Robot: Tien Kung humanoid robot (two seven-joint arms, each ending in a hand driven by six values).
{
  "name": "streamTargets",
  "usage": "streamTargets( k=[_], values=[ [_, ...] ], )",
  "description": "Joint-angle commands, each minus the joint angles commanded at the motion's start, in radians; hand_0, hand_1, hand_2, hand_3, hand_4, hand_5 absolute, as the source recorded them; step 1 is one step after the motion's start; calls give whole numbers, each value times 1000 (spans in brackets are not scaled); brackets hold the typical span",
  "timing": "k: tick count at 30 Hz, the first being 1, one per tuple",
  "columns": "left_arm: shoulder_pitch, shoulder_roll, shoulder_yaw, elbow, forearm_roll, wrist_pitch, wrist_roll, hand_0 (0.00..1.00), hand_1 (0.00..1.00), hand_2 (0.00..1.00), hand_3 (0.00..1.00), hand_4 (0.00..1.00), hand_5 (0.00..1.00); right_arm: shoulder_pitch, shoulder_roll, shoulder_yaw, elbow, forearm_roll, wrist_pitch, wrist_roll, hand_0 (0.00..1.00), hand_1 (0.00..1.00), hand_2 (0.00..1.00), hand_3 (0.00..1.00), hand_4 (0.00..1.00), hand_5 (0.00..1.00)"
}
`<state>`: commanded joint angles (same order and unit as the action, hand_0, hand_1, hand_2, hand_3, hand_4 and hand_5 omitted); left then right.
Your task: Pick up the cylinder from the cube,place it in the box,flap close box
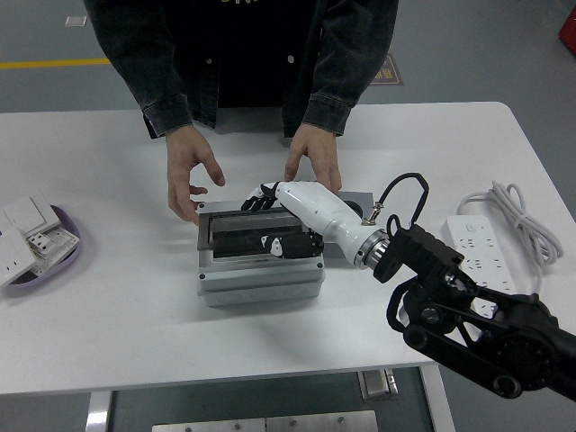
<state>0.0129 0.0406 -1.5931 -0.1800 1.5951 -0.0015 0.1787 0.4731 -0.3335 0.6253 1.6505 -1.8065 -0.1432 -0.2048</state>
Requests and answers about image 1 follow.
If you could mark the red object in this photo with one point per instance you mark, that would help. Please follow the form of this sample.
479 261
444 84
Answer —
568 27

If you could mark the white socket panel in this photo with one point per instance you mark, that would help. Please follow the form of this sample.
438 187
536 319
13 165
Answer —
11 256

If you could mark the white switch panel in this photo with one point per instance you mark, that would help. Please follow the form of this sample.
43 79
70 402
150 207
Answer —
31 211

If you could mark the white socket module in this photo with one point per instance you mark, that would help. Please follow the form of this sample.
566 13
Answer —
51 245

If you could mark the small metal floor plate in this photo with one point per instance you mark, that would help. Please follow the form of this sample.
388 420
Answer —
75 21

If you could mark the metal base plate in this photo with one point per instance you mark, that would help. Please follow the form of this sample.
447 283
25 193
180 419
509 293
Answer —
292 423

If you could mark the person's left hand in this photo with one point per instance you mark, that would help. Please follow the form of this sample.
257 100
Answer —
319 144

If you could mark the white table leg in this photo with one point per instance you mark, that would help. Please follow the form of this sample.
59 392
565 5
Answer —
438 400
98 411

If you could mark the grey table bracket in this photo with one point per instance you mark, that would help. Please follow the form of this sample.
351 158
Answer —
378 384

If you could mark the person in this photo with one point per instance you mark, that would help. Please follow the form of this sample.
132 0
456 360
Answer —
247 54

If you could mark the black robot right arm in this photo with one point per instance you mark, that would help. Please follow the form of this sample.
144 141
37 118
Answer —
495 342

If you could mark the person's right hand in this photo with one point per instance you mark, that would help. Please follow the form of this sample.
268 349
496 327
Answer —
184 153

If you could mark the purple tray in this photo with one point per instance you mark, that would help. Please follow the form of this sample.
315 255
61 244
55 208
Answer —
45 281

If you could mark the person's left forearm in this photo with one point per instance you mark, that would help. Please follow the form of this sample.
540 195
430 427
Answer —
342 81

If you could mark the grey box with clear lid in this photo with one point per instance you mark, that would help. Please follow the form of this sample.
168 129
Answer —
261 283

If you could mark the person's right forearm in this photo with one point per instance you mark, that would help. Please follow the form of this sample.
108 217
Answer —
153 85

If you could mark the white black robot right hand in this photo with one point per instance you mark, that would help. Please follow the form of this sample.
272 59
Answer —
315 202

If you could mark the white power strip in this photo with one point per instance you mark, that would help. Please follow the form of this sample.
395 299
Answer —
472 234

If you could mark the grey cube with round hole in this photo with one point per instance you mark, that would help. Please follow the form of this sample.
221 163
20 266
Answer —
362 198

